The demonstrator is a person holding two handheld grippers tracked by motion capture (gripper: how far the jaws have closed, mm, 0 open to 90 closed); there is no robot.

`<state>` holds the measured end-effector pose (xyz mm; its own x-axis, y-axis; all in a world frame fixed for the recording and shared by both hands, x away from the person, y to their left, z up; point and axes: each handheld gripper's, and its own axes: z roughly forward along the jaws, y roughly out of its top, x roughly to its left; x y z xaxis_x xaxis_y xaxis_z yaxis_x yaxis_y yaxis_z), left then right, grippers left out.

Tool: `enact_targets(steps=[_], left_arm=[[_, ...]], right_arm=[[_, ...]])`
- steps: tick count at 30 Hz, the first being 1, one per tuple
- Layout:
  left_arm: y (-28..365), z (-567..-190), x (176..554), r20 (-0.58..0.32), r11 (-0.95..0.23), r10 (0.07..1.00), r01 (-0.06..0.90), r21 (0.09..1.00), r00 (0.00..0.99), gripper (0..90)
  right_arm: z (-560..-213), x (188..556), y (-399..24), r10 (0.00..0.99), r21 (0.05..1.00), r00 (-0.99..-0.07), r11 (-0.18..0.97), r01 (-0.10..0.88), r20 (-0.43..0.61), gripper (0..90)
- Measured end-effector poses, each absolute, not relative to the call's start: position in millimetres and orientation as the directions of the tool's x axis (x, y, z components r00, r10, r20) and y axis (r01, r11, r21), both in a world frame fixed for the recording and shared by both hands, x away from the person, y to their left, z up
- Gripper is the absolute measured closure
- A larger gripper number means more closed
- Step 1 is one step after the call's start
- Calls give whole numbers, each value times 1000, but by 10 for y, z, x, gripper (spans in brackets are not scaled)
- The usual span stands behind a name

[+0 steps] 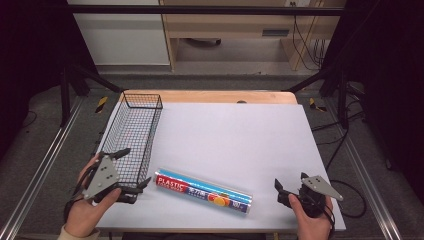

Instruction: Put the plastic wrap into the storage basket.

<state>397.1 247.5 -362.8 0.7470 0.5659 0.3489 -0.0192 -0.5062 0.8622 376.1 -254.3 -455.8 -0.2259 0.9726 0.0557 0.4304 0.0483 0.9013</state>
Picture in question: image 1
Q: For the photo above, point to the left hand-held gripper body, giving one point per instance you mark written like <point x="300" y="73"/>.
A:
<point x="101" y="176"/>

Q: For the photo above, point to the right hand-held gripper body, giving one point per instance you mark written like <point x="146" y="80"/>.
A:
<point x="318" y="186"/>

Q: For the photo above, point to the person's right hand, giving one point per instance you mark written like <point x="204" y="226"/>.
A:
<point x="313" y="228"/>

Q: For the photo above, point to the person's left hand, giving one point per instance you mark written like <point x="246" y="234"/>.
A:
<point x="83" y="215"/>

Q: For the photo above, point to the yellow black tape piece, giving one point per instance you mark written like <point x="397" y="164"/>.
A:
<point x="101" y="104"/>
<point x="315" y="105"/>

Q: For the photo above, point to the blue red plastic wrap box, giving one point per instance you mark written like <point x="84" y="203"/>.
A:
<point x="200" y="190"/>

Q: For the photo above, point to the white table mat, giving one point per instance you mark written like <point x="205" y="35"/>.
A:
<point x="233" y="140"/>

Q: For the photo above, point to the white cabinet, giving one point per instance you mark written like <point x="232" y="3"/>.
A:
<point x="123" y="36"/>

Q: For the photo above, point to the black curtain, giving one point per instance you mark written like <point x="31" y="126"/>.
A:
<point x="30" y="60"/>
<point x="390" y="76"/>

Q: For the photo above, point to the wooden desk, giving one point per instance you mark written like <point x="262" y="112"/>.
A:
<point x="233" y="23"/>

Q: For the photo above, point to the aluminium rail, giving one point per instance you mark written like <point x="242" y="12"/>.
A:
<point x="40" y="166"/>
<point x="366" y="173"/>

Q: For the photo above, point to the black frame stand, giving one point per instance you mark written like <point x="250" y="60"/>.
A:
<point x="341" y="96"/>
<point x="66" y="90"/>

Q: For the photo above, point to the black frame crossbar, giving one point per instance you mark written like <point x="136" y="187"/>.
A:
<point x="200" y="10"/>

